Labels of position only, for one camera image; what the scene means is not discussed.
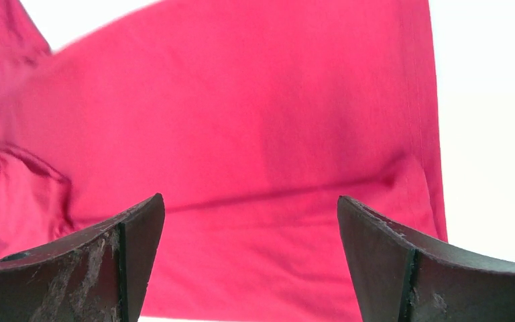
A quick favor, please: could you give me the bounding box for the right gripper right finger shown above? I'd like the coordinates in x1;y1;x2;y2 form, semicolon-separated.
337;196;515;321

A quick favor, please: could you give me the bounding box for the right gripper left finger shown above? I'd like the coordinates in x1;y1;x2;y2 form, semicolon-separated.
0;194;165;321

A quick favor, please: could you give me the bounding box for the magenta t-shirt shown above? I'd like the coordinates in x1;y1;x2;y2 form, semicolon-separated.
0;1;447;321

